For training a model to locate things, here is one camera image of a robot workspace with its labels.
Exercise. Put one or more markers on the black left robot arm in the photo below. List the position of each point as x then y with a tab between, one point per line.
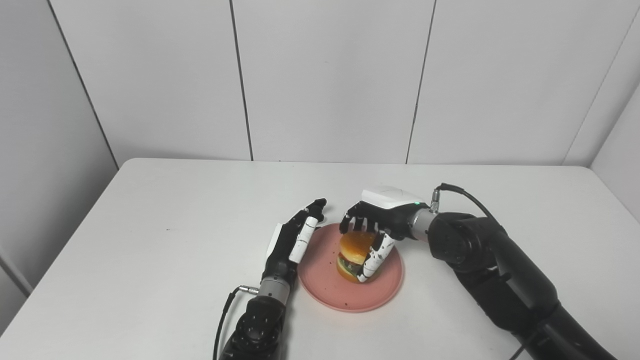
257	325

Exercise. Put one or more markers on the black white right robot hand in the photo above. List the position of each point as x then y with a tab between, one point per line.
392	210

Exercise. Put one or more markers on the toy hamburger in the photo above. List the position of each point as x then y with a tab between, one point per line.
354	250

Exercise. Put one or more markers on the pink round plate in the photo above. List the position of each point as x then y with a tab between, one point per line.
325	282

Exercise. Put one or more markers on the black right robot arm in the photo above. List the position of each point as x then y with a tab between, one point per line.
500	280

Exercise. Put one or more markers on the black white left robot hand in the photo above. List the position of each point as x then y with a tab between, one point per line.
280	250

